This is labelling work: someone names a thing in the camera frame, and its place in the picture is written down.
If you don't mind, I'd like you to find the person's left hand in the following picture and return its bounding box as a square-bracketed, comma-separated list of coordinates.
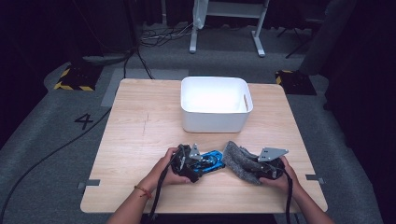
[146, 147, 191, 194]

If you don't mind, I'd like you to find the right hand-held gripper cable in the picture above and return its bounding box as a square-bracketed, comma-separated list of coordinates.
[281, 167, 295, 224]

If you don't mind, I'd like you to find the thin black floor cable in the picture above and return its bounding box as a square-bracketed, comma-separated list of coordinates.
[122, 46, 156, 80]

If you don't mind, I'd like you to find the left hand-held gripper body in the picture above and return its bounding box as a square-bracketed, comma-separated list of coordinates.
[170, 143, 202, 184]

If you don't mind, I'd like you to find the hand-held gripper cable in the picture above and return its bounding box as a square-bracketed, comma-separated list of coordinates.
[281, 167, 295, 224]
[148, 146, 187, 224]

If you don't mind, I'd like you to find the grey tape strip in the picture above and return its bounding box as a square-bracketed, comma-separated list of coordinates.
[305, 174, 325, 185]
[77, 178, 102, 190]

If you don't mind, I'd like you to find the person's right hand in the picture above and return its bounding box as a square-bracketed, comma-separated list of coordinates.
[260, 156, 302, 195]

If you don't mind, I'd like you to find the red string bracelet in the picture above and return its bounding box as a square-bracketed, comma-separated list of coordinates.
[134, 185, 153, 200]

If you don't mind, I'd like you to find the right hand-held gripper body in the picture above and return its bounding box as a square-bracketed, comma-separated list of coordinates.
[257, 147, 290, 181]

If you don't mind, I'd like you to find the grey curtain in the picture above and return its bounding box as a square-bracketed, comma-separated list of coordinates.
[298, 0, 358, 77]

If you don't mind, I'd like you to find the left hand-held gripper cable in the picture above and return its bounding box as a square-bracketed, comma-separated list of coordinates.
[148, 146, 187, 224]

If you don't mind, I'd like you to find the white plastic bin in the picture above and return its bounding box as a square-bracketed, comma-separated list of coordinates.
[180, 76, 254, 134]

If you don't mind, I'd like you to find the black yellow striped base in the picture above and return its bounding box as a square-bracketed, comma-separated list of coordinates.
[275, 69, 318, 96]
[53, 63, 104, 92]

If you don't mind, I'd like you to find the grey fuzzy cloth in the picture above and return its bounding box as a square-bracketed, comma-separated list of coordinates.
[221, 140, 266, 186]

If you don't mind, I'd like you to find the long black floor cable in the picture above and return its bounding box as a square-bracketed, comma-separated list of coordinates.
[0, 106, 113, 222]

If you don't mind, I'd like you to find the white metal stand frame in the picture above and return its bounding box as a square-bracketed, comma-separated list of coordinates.
[189, 0, 271, 58]

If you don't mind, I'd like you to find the blue toy car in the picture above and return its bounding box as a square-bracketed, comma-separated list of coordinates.
[192, 149, 226, 174]

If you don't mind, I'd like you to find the black tripod stand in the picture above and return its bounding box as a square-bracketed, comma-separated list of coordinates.
[276, 17, 325, 60]

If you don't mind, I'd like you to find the tangle of floor cables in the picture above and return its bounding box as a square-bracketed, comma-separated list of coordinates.
[139, 21, 194, 49]

